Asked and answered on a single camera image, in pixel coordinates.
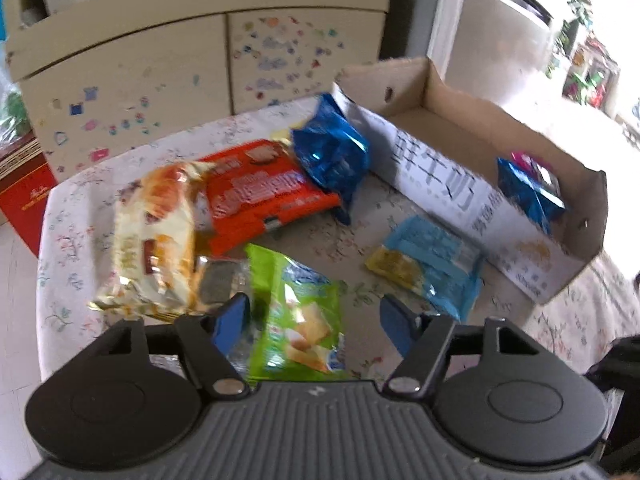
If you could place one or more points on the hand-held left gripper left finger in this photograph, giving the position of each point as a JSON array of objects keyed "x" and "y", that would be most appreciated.
[{"x": 232, "y": 321}]

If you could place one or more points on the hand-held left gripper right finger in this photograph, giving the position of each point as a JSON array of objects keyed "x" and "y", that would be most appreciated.
[{"x": 395, "y": 325}]

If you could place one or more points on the green snack packet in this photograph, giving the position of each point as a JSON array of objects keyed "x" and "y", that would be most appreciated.
[{"x": 295, "y": 320}]

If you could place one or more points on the cream croissant bread packet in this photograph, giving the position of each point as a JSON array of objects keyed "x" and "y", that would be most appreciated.
[{"x": 150, "y": 240}]

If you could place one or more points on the orange red snack packet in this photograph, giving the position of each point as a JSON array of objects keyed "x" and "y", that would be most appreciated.
[{"x": 260, "y": 190}]

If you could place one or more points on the large blue foil snack packet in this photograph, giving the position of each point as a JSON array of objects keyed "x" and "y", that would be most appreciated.
[{"x": 330, "y": 155}]

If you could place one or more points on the clear packet with dark contents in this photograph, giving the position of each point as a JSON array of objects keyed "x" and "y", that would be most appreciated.
[{"x": 220, "y": 280}]

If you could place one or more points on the small yellow waffle packet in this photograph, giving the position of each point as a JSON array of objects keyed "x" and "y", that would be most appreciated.
[{"x": 395, "y": 266}]

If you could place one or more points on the light blue snack packet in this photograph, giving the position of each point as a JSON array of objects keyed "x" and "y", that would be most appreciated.
[{"x": 442, "y": 252}]

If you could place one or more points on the floral tablecloth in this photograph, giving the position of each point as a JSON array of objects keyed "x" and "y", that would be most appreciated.
[{"x": 365, "y": 240}]

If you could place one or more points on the small blue foil snack packet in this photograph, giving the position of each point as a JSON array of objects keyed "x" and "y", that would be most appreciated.
[{"x": 530, "y": 195}]

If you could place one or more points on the pink purple snack packet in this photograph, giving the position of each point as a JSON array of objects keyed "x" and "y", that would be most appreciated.
[{"x": 522, "y": 160}]

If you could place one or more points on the dark object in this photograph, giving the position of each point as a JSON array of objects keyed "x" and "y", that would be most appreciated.
[{"x": 617, "y": 375}]

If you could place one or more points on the red cardboard box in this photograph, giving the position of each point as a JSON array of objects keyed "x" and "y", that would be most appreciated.
[{"x": 25, "y": 195}]

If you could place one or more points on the cream cabinet with stickers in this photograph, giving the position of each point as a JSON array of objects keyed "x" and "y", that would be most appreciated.
[{"x": 150, "y": 60}]

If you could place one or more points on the green plastic bag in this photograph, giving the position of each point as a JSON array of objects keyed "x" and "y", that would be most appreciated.
[{"x": 11, "y": 112}]

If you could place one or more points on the white refrigerator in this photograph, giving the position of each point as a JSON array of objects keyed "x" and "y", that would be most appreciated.
[{"x": 490, "y": 35}]

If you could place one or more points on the green artificial plant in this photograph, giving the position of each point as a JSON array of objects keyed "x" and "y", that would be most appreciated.
[{"x": 582, "y": 55}]

